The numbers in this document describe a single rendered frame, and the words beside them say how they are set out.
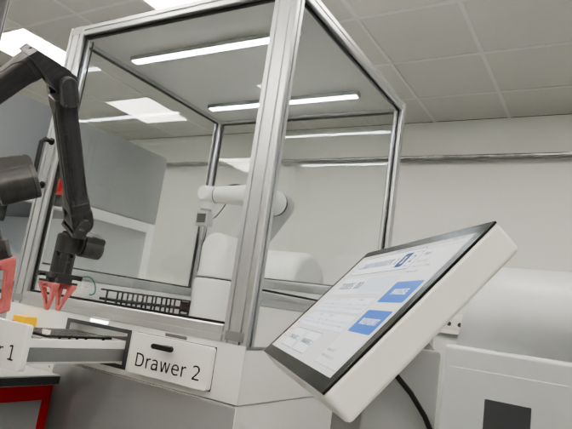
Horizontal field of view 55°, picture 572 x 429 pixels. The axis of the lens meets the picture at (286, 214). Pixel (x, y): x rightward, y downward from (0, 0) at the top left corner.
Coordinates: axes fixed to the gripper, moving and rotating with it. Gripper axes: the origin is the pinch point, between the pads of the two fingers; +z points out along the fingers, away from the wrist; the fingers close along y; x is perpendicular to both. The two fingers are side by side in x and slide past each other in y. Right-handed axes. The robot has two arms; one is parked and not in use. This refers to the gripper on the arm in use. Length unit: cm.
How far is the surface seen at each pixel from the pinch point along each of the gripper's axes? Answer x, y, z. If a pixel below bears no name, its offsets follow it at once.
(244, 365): 48, -24, 6
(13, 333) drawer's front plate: 3.1, 11.4, 6.8
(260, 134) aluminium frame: 41, -23, -55
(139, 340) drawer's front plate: 12.7, -20.8, 5.9
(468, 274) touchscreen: 112, 23, -18
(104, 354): 6.0, -15.3, 11.2
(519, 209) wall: 54, -342, -109
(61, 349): 6.3, -0.9, 9.9
